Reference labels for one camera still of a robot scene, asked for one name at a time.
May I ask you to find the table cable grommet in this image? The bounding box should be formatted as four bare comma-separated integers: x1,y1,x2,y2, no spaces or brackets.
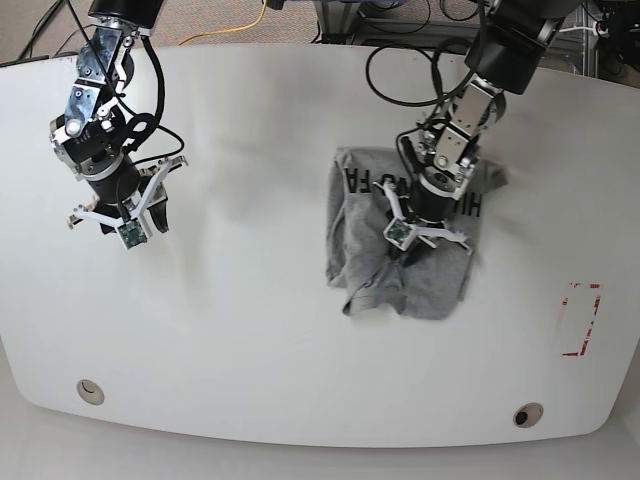
513,403,544,429
76,379,105,406

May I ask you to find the grey t-shirt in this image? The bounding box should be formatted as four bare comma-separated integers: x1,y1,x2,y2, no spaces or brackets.
325,145,510,322

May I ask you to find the red tape rectangle marking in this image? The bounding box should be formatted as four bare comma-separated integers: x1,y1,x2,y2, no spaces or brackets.
556,283,603,358

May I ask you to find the yellow cable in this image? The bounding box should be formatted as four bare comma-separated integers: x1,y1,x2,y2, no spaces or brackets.
178,0,266,47

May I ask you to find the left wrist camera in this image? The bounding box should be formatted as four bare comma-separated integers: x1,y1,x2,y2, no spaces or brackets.
383,218,417,251

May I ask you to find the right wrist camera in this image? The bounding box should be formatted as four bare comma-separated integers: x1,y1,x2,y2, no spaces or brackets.
116,217,152,250

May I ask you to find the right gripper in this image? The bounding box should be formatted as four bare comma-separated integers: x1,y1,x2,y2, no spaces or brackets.
67,155,188,235

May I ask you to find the left table cable grommet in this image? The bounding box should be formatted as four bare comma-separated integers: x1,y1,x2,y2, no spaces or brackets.
76,379,105,406

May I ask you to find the black floor cable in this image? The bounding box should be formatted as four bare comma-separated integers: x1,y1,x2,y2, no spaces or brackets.
19,0,91,60

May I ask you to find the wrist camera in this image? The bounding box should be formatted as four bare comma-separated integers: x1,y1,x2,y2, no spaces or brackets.
383,218,417,251
116,217,152,250

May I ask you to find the right table cable grommet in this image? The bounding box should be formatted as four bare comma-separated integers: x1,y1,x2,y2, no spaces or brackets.
513,403,544,429

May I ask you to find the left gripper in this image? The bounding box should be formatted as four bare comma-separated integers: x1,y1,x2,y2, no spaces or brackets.
374,175,473,268

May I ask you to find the aluminium frame stand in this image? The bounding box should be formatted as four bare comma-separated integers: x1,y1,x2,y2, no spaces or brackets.
312,1,601,78

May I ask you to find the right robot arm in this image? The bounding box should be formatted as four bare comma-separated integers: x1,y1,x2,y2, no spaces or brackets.
50,1,187,249

